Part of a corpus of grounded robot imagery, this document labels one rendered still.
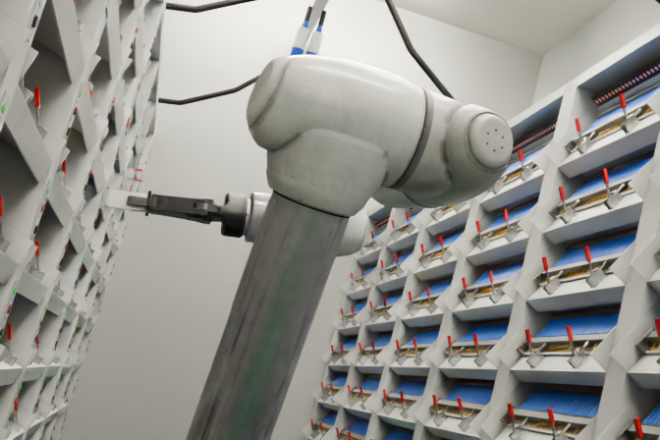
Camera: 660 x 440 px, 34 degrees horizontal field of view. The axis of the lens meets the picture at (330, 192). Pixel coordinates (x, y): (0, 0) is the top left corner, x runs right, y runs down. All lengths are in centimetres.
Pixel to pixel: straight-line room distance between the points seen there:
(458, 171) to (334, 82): 18
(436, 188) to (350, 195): 11
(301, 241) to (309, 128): 14
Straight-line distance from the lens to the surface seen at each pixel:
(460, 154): 127
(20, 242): 208
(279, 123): 125
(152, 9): 365
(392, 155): 127
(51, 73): 214
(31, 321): 278
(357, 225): 184
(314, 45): 531
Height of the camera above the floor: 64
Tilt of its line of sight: 11 degrees up
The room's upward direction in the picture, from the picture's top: 16 degrees clockwise
